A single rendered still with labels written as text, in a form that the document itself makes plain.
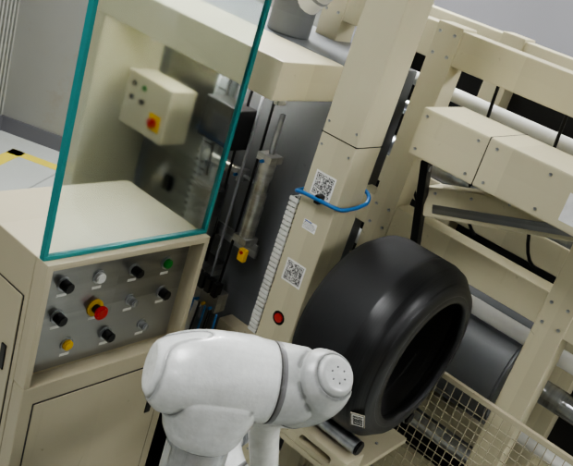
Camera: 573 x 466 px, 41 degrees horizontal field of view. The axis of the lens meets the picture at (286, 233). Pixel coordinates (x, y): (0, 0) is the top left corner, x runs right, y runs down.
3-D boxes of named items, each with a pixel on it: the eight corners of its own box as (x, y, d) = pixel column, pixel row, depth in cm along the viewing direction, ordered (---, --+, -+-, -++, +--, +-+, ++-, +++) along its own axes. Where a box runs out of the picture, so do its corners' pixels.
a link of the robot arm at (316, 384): (323, 365, 137) (250, 354, 133) (371, 337, 122) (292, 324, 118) (322, 441, 132) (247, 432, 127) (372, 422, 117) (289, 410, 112)
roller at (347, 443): (267, 378, 234) (277, 371, 237) (266, 388, 236) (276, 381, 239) (356, 448, 216) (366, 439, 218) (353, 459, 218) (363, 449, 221)
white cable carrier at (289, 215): (247, 327, 250) (289, 194, 231) (257, 324, 253) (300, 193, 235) (256, 335, 247) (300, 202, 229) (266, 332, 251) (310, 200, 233)
